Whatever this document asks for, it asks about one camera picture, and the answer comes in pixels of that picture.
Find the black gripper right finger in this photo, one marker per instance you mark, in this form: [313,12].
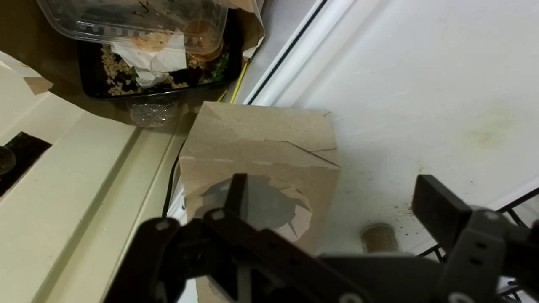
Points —
[482,253]

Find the clear-lid plastic food container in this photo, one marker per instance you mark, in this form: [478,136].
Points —
[151,51]

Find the brown paper takeout box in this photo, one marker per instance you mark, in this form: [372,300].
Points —
[253,145]

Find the small grey cup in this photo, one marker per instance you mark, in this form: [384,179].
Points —
[379,237]

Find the white stove with black grates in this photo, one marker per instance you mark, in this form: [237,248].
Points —
[522,197]

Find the cream panelled door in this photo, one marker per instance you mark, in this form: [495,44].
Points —
[67,212]

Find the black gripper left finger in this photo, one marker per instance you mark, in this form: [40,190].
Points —
[168,263]

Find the white plastic cutting board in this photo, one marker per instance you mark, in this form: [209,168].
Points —
[421,84]

